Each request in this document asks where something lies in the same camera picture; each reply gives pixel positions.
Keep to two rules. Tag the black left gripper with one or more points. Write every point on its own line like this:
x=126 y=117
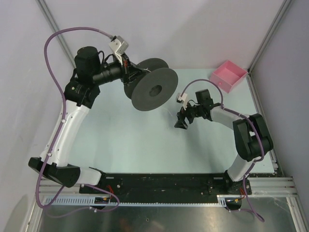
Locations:
x=129 y=70

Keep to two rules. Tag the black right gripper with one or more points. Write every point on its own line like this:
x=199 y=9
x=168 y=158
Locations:
x=181 y=116

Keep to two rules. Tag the black cable spool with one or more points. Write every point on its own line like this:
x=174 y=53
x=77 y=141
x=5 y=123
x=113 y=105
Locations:
x=150 y=91

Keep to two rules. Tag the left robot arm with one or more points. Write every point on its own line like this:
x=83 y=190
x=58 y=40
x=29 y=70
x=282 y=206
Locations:
x=79 y=95

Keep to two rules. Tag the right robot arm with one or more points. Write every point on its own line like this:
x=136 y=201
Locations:
x=251 y=135

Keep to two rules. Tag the pink open box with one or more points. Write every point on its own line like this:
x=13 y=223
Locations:
x=228 y=76

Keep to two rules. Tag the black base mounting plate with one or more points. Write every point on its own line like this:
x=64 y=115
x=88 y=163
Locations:
x=217 y=183

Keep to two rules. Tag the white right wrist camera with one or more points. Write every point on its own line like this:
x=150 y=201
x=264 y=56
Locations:
x=183 y=99

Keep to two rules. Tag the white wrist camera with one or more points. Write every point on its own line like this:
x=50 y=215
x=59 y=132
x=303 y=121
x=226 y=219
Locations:
x=118 y=46
x=183 y=99

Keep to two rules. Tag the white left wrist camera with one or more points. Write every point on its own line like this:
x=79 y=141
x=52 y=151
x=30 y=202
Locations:
x=118 y=46

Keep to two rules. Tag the aluminium front rail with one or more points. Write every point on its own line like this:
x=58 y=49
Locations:
x=260 y=186

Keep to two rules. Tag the aluminium frame post left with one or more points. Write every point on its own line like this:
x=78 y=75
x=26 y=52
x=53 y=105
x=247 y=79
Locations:
x=50 y=19

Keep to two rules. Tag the aluminium frame post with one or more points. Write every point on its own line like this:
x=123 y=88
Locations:
x=280 y=15
x=50 y=19

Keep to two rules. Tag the grey slotted cable duct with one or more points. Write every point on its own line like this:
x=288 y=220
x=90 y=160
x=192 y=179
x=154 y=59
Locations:
x=99 y=201

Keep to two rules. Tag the aluminium frame post right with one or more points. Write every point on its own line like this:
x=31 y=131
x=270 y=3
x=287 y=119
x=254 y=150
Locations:
x=280 y=15

